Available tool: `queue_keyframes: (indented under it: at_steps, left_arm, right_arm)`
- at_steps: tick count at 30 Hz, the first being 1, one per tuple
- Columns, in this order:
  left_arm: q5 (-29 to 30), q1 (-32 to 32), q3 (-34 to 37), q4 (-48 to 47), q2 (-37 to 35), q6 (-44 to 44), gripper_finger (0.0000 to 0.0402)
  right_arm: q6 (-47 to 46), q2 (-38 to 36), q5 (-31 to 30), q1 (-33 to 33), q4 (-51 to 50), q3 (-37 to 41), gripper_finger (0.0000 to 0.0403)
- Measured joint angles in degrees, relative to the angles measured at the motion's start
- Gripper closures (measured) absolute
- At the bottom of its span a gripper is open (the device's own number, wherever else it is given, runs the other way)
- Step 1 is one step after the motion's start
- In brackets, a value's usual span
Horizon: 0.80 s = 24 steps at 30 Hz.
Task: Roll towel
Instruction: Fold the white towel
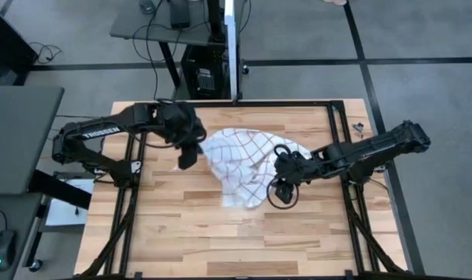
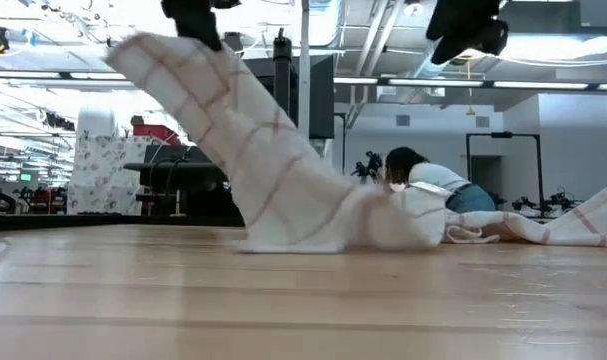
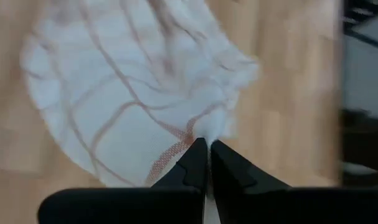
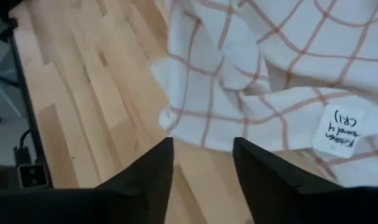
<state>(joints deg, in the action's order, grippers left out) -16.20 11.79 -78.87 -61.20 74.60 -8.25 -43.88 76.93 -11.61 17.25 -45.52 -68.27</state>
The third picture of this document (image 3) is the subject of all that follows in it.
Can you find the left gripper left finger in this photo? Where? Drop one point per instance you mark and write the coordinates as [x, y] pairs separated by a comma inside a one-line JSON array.
[[163, 205]]

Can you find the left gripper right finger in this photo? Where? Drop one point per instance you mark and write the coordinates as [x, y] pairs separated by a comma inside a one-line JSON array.
[[269, 205]]

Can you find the white red-checked towel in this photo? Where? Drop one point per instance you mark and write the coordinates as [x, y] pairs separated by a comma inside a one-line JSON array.
[[114, 93]]

